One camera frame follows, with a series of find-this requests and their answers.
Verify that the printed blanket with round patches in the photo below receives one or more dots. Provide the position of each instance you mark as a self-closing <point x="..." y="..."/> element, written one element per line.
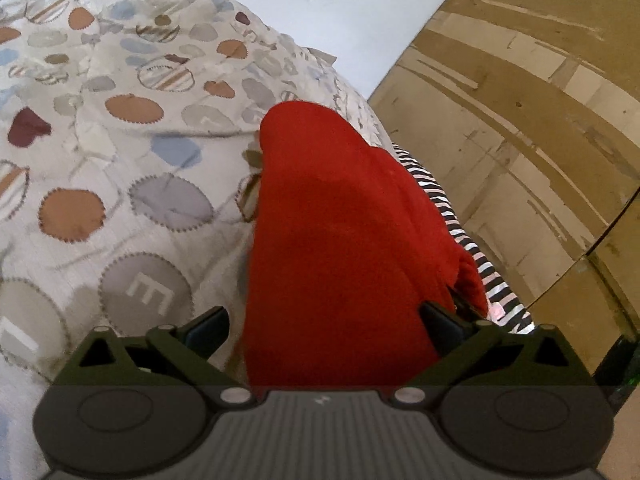
<point x="125" y="170"/>

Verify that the black and white striped garment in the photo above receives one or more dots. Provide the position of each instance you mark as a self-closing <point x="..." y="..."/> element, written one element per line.
<point x="492" y="285"/>

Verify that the dark device with green light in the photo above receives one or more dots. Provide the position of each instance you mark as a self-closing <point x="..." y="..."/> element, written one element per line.
<point x="622" y="365"/>

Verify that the red garment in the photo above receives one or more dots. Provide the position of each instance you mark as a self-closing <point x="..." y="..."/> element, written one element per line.
<point x="335" y="240"/>

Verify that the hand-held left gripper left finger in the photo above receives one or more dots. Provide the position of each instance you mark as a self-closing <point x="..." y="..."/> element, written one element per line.
<point x="209" y="332"/>

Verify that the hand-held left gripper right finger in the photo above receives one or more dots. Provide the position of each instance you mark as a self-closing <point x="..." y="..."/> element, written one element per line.
<point x="440" y="332"/>

